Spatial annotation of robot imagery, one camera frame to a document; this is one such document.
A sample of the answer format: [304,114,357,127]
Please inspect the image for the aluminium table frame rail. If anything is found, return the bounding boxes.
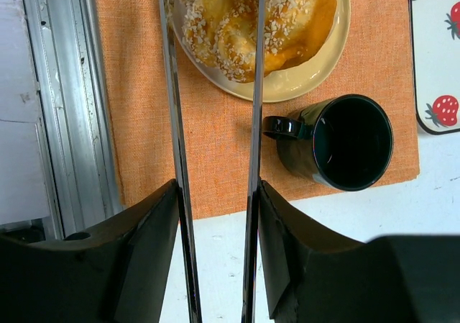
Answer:
[23,0,122,239]

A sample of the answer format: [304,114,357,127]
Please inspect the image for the dark green cup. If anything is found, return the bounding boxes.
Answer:
[262,94,394,191]

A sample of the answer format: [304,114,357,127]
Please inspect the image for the strawberry print tray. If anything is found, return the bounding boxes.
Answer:
[409,0,459,135]

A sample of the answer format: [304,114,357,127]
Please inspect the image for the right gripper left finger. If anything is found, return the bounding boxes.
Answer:
[1,180,178,322]

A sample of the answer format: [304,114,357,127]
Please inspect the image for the large sugared ring pastry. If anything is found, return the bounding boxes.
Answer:
[173,0,337,83]

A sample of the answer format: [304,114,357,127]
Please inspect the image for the metal bread tongs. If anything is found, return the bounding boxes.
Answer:
[159,0,265,322]

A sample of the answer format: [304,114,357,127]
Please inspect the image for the orange cloth placemat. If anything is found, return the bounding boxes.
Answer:
[96,0,420,219]

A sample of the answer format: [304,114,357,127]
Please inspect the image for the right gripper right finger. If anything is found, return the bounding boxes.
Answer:
[259,181,459,322]

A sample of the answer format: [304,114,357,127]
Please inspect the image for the cream two-tone plate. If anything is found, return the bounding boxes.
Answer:
[170,0,351,103]

